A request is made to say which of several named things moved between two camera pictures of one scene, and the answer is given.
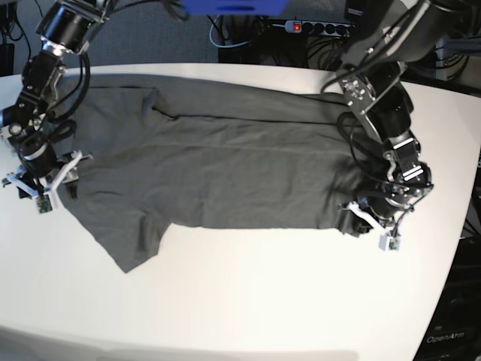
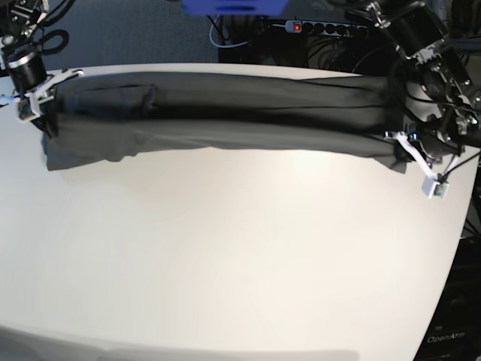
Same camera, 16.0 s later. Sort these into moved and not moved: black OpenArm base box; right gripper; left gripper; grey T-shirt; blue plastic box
Moved: right gripper; left gripper; grey T-shirt
Not moved: black OpenArm base box; blue plastic box
